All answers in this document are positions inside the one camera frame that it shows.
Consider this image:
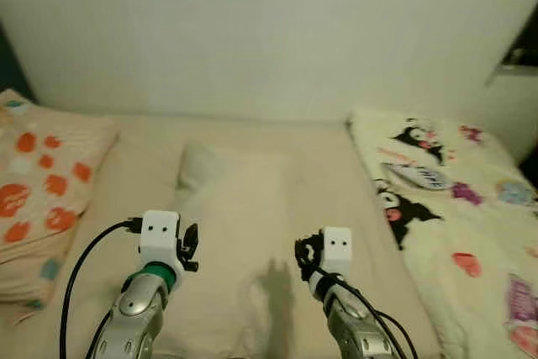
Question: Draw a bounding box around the plain cream pillow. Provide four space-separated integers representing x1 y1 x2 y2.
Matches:
154 140 371 359

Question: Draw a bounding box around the pink pillow with orange dots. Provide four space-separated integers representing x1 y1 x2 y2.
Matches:
0 87 121 327

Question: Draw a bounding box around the pale pink bed sheet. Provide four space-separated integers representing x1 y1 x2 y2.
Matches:
0 109 446 359

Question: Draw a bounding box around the cream cartoon print blanket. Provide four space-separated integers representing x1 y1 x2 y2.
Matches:
346 106 538 359

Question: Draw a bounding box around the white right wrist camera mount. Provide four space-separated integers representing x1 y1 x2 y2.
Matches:
321 226 353 281

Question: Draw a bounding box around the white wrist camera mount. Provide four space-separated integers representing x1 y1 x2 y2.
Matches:
138 210 182 270
321 226 353 281

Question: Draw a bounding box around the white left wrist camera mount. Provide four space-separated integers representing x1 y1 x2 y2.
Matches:
138 210 182 270

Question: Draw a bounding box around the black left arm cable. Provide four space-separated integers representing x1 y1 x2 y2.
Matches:
60 219 144 359

